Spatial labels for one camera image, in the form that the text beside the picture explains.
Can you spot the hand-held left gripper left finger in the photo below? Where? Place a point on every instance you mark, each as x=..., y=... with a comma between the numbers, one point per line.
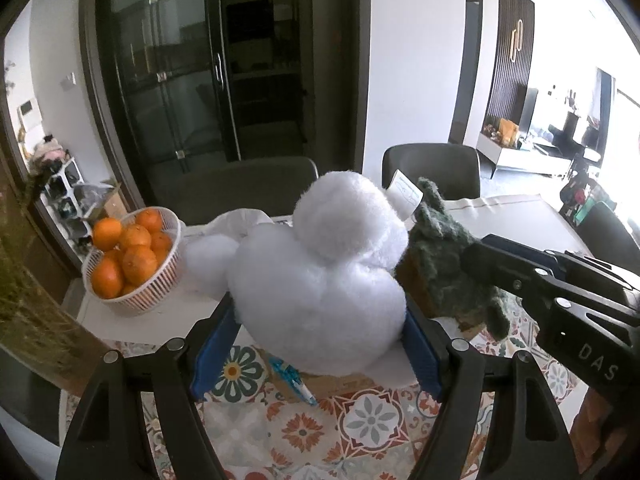
x=215, y=355

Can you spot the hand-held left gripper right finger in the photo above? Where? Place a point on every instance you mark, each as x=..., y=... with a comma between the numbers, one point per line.
x=422, y=360

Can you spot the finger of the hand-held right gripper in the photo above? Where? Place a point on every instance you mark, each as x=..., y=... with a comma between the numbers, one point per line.
x=500, y=270
x=575, y=265

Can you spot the green plush toy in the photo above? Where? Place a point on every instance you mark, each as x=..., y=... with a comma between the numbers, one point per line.
x=445, y=255

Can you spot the brown cardboard box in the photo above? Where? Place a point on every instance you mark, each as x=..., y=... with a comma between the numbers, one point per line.
x=335, y=385

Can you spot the white plush toy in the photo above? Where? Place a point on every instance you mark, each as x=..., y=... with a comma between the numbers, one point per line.
x=320, y=285

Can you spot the person's right hand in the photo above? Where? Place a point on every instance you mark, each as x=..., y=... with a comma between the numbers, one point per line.
x=602, y=440

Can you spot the dark grey chair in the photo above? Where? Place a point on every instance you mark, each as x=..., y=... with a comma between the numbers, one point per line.
x=440, y=170
x=605, y=230
x=225, y=185

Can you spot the blue and white tissue packet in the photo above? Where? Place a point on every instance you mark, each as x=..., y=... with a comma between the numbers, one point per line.
x=292, y=377

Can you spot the white plastic basket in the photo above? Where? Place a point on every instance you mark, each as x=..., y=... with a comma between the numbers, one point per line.
x=160, y=280

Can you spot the patterned table runner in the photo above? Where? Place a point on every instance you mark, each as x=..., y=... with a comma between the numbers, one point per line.
x=350, y=430

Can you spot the white low cabinet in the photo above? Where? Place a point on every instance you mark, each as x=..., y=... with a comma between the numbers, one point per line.
x=520, y=157

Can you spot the pile of oranges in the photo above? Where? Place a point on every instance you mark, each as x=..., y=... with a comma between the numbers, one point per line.
x=137, y=262

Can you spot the floral tissue box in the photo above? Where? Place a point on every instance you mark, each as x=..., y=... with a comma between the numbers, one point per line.
x=240, y=220

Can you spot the glass vase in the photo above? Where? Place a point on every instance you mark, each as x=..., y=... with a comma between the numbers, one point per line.
x=30, y=320

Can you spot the dark interior door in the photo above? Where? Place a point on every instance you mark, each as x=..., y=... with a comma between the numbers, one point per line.
x=465, y=70

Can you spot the white shoe rack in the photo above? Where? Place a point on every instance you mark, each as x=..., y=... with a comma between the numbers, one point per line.
x=60, y=190

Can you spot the black glass cabinet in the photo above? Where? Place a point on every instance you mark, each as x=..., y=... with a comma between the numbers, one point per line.
x=200, y=85

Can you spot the dark slatted wall panel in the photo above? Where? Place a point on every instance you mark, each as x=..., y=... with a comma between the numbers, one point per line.
x=507, y=60

